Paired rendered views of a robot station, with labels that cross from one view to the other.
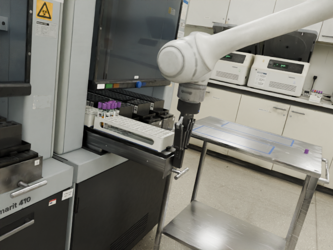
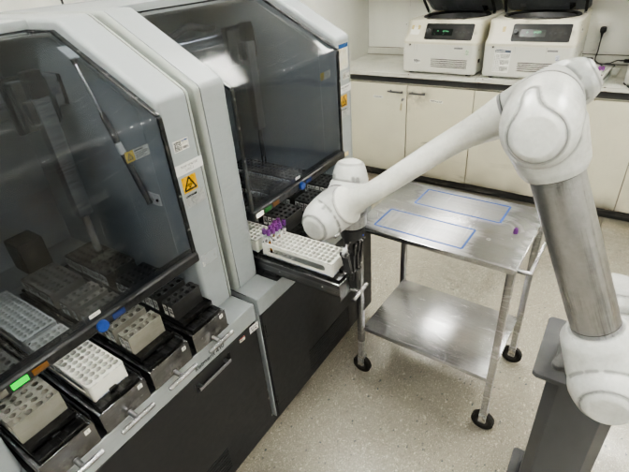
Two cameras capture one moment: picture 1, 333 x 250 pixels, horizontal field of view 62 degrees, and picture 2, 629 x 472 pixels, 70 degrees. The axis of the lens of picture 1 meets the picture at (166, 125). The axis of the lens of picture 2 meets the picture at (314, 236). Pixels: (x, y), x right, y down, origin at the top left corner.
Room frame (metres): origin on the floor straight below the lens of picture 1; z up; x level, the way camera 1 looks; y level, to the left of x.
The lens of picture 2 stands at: (-0.28, -0.17, 1.71)
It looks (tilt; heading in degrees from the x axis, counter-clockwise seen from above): 32 degrees down; 11
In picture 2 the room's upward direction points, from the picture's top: 5 degrees counter-clockwise
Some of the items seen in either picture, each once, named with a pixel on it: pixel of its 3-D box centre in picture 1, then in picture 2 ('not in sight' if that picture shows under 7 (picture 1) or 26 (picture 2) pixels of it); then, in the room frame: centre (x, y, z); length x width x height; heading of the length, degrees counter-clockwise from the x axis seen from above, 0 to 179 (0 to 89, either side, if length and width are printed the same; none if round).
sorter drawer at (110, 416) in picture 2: not in sight; (56, 356); (0.51, 0.77, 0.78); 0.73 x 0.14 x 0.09; 65
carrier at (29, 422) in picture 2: not in sight; (38, 416); (0.27, 0.62, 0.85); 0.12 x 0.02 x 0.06; 155
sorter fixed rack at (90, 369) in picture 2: not in sight; (77, 361); (0.45, 0.65, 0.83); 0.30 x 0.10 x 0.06; 65
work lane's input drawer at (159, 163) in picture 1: (102, 135); (274, 256); (1.04, 0.24, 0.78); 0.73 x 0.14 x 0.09; 65
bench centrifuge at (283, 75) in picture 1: (283, 61); (541, 17); (3.25, -1.17, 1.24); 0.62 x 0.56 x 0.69; 155
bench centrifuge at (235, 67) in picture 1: (232, 54); (455, 21); (3.50, -0.64, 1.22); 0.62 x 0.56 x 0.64; 153
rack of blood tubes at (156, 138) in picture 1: (133, 132); (303, 253); (0.98, 0.12, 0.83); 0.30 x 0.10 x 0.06; 65
